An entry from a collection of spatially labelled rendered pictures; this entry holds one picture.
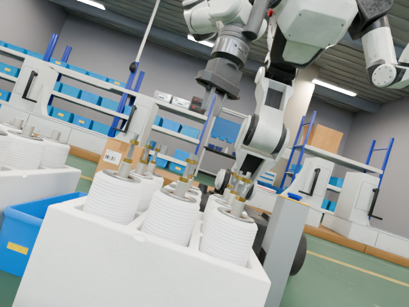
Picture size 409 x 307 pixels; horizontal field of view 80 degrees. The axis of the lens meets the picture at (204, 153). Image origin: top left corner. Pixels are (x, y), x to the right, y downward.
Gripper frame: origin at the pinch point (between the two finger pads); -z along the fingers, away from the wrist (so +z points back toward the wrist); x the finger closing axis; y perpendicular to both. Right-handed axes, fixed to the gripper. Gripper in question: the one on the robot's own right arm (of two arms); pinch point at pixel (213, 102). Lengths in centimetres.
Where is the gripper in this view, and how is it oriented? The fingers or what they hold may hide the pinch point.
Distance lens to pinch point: 62.6
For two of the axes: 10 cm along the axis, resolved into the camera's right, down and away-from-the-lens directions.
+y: -5.2, -1.4, 8.4
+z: 3.2, -9.5, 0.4
